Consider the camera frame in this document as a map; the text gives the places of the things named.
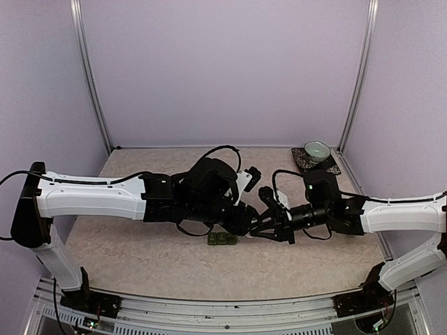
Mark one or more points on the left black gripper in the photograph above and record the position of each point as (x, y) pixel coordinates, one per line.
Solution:
(241, 225)

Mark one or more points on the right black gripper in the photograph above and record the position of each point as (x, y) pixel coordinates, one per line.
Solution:
(283, 232)

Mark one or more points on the green pill organizer box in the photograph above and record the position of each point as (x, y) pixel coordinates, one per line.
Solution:
(221, 239)

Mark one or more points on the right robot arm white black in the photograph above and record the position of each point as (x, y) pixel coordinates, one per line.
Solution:
(351, 214)

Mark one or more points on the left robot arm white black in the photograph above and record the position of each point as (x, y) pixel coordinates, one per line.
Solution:
(209, 192)

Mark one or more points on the black patterned tray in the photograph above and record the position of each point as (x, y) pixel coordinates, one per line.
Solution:
(305, 164)

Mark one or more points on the pale green bowl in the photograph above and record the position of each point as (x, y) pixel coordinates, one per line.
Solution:
(317, 151)

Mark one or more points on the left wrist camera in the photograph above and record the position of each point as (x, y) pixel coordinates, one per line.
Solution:
(255, 178)

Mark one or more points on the front aluminium rail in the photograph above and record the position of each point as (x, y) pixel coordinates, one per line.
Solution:
(138, 314)

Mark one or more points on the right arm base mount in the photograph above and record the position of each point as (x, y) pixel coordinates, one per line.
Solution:
(360, 302)

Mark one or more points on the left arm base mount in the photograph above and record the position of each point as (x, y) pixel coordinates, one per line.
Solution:
(92, 302)

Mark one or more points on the right aluminium frame post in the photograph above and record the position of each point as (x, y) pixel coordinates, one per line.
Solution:
(361, 75)

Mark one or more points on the aluminium frame post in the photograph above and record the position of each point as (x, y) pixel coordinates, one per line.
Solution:
(80, 32)
(361, 75)

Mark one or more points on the left aluminium frame post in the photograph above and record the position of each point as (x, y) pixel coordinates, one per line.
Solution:
(80, 32)

